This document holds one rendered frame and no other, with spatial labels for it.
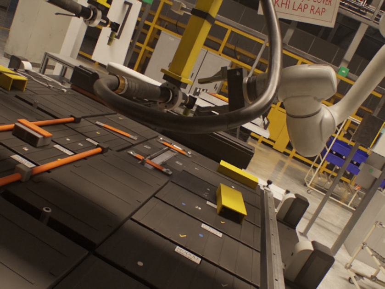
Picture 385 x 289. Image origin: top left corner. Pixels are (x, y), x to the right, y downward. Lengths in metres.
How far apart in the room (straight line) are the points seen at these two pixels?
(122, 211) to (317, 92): 0.58
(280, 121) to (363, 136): 7.36
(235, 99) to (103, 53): 2.97
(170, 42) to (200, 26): 9.40
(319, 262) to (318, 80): 0.50
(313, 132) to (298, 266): 0.39
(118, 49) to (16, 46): 3.69
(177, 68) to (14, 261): 0.70
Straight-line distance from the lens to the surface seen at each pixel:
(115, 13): 3.80
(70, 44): 4.96
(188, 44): 0.96
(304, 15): 1.19
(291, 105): 0.91
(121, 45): 3.78
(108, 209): 0.61
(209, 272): 0.59
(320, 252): 0.97
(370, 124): 3.48
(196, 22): 0.97
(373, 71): 1.06
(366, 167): 3.61
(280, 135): 10.70
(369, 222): 4.66
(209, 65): 9.98
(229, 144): 1.35
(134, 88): 0.81
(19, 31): 7.16
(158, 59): 10.40
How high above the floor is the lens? 1.31
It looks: 14 degrees down
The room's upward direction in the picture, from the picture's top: 25 degrees clockwise
